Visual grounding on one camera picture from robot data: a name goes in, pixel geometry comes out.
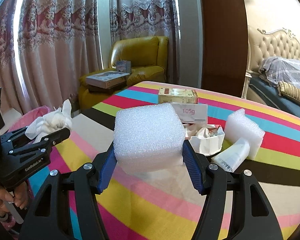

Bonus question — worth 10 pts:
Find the white paper packet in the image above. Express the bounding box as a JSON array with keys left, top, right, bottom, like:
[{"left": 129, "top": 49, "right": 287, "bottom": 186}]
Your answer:
[{"left": 184, "top": 124, "right": 225, "bottom": 156}]

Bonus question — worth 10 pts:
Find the large white foam block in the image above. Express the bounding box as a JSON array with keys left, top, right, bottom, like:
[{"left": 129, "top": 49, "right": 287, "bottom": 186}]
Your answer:
[{"left": 113, "top": 103, "right": 185, "bottom": 174}]

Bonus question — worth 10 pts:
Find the pink lined trash bin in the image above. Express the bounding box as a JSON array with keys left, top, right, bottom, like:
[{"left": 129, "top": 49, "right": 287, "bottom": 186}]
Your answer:
[{"left": 8, "top": 106, "right": 51, "bottom": 132}]

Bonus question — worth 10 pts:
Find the pink lace curtain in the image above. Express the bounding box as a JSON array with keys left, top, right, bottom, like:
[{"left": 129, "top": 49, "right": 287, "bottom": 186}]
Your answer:
[
  {"left": 110, "top": 0, "right": 180, "bottom": 83},
  {"left": 0, "top": 0, "right": 101, "bottom": 113}
]

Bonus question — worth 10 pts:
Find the pink lace curtain left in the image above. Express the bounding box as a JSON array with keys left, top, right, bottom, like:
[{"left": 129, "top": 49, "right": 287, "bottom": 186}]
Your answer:
[{"left": 0, "top": 0, "right": 101, "bottom": 113}]

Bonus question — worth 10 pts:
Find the beige tufted headboard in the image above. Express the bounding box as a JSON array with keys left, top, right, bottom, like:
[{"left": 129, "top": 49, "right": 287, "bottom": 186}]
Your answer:
[{"left": 242, "top": 25, "right": 300, "bottom": 98}]

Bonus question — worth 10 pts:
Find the pink lace curtain right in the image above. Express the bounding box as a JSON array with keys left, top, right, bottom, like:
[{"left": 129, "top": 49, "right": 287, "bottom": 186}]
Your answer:
[{"left": 110, "top": 0, "right": 180, "bottom": 83}]

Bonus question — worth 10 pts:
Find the white 105g box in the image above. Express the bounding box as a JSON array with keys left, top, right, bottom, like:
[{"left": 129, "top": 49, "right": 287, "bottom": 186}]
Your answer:
[{"left": 171, "top": 102, "right": 208, "bottom": 124}]

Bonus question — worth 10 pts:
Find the yellow leather armchair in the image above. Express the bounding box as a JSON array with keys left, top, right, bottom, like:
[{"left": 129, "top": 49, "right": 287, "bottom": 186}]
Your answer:
[{"left": 78, "top": 36, "right": 168, "bottom": 111}]

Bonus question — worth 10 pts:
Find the person's left hand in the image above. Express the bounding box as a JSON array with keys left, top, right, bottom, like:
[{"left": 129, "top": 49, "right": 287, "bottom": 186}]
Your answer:
[{"left": 0, "top": 182, "right": 29, "bottom": 217}]

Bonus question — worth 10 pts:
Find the white tissue wad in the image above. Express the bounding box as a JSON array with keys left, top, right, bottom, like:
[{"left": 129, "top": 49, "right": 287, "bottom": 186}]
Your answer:
[{"left": 25, "top": 99, "right": 72, "bottom": 143}]

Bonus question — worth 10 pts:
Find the small blue box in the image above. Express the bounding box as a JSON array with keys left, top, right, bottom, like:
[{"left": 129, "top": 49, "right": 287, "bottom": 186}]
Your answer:
[{"left": 116, "top": 60, "right": 131, "bottom": 74}]

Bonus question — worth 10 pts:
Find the white cosmetic tube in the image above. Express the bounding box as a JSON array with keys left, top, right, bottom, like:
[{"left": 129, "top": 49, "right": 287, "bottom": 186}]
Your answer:
[{"left": 211, "top": 138, "right": 250, "bottom": 172}]

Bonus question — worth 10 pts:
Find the brown wooden door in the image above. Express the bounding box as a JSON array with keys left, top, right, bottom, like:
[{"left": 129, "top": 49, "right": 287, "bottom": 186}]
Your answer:
[{"left": 201, "top": 0, "right": 248, "bottom": 97}]

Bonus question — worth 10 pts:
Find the gold striped pillow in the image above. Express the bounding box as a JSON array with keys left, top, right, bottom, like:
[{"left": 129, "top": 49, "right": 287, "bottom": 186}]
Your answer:
[{"left": 277, "top": 81, "right": 300, "bottom": 106}]

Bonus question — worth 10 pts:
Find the striped colourful tablecloth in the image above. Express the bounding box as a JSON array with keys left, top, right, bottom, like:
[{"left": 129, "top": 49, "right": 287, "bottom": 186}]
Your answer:
[{"left": 27, "top": 80, "right": 300, "bottom": 240}]

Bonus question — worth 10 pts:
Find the yellow medicine box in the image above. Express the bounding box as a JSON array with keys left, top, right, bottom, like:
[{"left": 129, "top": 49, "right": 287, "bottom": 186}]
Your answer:
[{"left": 158, "top": 87, "right": 198, "bottom": 104}]

